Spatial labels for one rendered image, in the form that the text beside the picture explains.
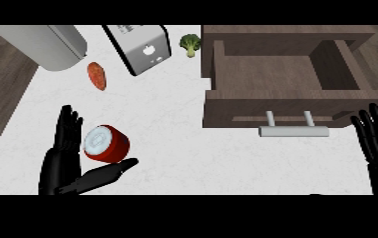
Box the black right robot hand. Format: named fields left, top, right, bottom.
left=348, top=102, right=378, bottom=196

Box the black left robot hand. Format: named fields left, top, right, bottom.
left=37, top=104, right=140, bottom=196

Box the brown wooden drawer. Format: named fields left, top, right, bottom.
left=202, top=39, right=378, bottom=129

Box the orange-red sausage slice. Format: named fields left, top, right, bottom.
left=86, top=61, right=108, bottom=92

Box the brown wooden cabinet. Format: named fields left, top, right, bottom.
left=199, top=25, right=378, bottom=80

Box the grey rounded appliance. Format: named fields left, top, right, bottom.
left=0, top=25, right=90, bottom=73

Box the silver toaster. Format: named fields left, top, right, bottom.
left=100, top=25, right=173, bottom=77

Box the green broccoli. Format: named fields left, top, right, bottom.
left=177, top=33, right=202, bottom=59

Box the white drawer handle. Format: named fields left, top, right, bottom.
left=258, top=110, right=331, bottom=138

